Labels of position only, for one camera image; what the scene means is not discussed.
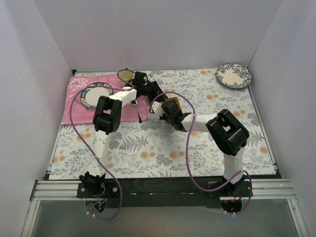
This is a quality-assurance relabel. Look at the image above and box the floral tablecloth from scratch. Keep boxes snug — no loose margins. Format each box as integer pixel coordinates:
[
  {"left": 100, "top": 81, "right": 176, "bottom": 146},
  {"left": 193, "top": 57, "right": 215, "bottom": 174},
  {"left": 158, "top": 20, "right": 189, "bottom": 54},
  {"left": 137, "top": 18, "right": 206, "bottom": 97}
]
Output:
[{"left": 49, "top": 68, "right": 277, "bottom": 180}]

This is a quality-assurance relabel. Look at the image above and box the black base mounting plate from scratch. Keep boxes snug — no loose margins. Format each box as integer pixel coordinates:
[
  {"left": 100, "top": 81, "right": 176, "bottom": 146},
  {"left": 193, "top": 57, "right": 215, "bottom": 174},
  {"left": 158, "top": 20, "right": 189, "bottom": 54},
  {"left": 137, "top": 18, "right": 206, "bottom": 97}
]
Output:
[{"left": 77, "top": 176, "right": 251, "bottom": 208}]

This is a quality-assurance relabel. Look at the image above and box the pink floral placemat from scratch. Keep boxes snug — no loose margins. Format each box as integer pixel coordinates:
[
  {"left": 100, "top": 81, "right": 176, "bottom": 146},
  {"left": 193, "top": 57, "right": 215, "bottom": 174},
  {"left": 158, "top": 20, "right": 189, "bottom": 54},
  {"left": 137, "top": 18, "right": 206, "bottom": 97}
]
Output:
[{"left": 62, "top": 74, "right": 148, "bottom": 125}]

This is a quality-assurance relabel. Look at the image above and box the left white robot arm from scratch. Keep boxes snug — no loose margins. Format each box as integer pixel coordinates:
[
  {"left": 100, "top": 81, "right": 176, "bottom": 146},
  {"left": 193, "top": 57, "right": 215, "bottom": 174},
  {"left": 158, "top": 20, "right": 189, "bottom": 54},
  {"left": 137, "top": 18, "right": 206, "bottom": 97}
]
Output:
[{"left": 79, "top": 72, "right": 166, "bottom": 198}]

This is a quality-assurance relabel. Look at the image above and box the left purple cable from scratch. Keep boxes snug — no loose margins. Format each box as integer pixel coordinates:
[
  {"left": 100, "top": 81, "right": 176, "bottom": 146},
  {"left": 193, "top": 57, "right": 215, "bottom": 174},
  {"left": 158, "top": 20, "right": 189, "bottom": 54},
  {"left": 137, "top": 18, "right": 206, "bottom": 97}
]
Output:
[{"left": 70, "top": 70, "right": 139, "bottom": 220}]

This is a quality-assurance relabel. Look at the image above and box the purple cable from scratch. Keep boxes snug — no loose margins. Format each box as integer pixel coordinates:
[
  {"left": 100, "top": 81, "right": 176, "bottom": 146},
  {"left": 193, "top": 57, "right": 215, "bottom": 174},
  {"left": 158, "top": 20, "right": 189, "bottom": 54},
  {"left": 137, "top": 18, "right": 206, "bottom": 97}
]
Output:
[
  {"left": 149, "top": 92, "right": 253, "bottom": 215},
  {"left": 70, "top": 70, "right": 139, "bottom": 220}
]

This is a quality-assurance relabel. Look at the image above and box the metal spoon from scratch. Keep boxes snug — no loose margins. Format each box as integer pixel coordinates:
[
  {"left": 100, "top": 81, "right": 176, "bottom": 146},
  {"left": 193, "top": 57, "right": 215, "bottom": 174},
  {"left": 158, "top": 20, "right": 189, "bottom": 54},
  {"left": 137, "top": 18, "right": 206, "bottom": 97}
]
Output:
[{"left": 132, "top": 99, "right": 143, "bottom": 123}]

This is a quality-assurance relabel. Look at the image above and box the metal fork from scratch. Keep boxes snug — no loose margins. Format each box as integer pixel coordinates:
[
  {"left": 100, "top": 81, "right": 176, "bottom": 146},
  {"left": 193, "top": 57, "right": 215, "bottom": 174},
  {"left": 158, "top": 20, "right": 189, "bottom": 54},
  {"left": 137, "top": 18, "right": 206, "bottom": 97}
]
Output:
[{"left": 69, "top": 94, "right": 80, "bottom": 103}]

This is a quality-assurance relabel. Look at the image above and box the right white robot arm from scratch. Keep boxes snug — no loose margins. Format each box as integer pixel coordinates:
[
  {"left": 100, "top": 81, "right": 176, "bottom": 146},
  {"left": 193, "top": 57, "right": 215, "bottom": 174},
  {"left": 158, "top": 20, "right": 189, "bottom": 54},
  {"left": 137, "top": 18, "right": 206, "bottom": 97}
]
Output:
[{"left": 160, "top": 100, "right": 249, "bottom": 196}]

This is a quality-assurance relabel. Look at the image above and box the cream enamel mug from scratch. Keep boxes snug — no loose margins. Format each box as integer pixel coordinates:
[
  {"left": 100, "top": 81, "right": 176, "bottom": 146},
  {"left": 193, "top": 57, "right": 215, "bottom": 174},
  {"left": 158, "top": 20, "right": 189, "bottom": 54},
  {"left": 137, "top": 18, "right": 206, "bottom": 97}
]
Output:
[{"left": 117, "top": 69, "right": 134, "bottom": 87}]

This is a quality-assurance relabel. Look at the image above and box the brown satin napkin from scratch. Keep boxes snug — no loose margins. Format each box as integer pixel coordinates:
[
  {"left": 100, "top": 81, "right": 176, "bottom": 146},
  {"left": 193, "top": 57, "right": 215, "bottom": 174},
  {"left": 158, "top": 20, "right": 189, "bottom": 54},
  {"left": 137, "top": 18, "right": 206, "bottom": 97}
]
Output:
[{"left": 159, "top": 97, "right": 182, "bottom": 111}]

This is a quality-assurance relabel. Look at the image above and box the aluminium frame rail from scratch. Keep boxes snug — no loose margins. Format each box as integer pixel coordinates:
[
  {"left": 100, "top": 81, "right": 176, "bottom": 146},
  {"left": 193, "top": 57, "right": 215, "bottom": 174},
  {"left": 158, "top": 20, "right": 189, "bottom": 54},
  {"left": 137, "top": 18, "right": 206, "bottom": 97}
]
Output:
[{"left": 21, "top": 180, "right": 87, "bottom": 237}]

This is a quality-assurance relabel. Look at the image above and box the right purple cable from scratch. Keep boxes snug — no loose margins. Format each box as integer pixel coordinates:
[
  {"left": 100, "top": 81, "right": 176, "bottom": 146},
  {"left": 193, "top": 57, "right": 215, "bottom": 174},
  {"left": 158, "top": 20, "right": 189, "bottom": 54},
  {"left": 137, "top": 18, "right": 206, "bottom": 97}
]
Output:
[{"left": 149, "top": 92, "right": 253, "bottom": 215}]

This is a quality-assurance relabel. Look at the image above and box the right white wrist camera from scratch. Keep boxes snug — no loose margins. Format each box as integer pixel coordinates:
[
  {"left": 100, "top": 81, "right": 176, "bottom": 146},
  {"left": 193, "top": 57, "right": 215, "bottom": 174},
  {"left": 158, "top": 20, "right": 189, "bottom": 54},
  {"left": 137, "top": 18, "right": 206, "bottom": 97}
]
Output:
[{"left": 149, "top": 101, "right": 163, "bottom": 117}]

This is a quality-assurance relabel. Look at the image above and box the blue floral plate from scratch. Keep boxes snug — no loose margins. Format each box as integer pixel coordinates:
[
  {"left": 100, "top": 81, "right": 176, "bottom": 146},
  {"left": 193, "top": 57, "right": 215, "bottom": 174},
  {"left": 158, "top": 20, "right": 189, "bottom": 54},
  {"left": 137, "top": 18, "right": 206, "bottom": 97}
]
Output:
[{"left": 215, "top": 63, "right": 252, "bottom": 89}]

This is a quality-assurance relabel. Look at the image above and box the green rimmed white plate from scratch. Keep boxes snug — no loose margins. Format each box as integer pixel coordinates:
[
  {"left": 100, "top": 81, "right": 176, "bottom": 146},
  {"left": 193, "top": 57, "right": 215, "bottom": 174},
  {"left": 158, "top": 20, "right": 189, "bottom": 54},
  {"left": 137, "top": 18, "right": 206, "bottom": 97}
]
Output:
[{"left": 80, "top": 82, "right": 114, "bottom": 109}]

